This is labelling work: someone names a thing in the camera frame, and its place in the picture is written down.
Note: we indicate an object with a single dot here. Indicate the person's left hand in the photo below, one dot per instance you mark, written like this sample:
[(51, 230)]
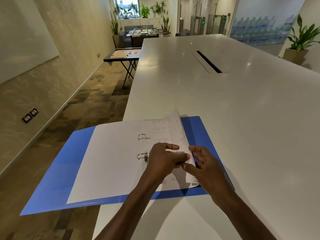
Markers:
[(165, 159)]

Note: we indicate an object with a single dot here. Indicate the person's right hand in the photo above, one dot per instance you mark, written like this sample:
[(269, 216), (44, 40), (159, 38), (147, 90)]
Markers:
[(212, 169)]

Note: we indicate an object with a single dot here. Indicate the printed white paper sheets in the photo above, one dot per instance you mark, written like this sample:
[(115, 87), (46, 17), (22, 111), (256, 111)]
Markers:
[(112, 159)]

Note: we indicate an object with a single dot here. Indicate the blue folder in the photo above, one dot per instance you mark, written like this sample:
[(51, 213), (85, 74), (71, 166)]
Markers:
[(60, 177)]

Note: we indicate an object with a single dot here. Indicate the person's left forearm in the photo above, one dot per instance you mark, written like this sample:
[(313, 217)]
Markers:
[(125, 212)]

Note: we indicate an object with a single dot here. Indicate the black-framed wooden game board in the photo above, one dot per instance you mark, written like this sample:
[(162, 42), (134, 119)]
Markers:
[(125, 54)]

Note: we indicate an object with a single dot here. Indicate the dark chair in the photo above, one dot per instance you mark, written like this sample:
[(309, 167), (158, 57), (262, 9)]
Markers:
[(182, 34)]

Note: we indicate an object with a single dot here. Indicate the foosball table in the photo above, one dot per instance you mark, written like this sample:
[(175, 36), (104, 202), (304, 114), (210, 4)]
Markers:
[(143, 33)]

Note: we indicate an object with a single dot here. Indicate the grey sofa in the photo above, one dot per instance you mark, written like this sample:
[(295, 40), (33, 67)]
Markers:
[(138, 27)]

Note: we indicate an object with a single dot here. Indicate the snake plant in beige pot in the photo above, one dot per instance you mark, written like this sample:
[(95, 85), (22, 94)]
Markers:
[(165, 24), (115, 31)]

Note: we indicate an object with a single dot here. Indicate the metal turnstile gate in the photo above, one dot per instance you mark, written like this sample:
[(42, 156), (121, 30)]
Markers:
[(220, 23), (198, 24)]

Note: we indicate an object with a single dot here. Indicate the large plant in beige planter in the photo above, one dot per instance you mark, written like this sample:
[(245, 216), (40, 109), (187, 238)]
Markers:
[(297, 53)]

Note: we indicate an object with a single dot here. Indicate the stack of water bottles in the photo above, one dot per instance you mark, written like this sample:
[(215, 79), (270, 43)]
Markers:
[(262, 31)]

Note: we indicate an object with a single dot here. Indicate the bright green leafy plant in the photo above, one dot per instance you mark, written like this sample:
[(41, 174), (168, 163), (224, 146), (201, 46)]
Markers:
[(144, 11)]

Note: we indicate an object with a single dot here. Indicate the feathery palm plant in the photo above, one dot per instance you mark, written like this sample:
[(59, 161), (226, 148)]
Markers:
[(158, 7)]

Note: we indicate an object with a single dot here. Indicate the dark green windowsill plant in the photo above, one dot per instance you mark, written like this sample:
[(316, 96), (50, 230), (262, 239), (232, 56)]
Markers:
[(130, 11), (117, 11)]

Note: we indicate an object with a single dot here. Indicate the window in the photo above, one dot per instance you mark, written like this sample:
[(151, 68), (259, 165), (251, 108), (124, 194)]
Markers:
[(126, 6)]

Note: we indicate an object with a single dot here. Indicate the grey standing post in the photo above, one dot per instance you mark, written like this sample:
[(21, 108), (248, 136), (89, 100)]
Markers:
[(181, 24)]

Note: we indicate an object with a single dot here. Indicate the white glass wall board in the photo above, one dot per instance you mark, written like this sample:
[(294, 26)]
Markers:
[(22, 39)]

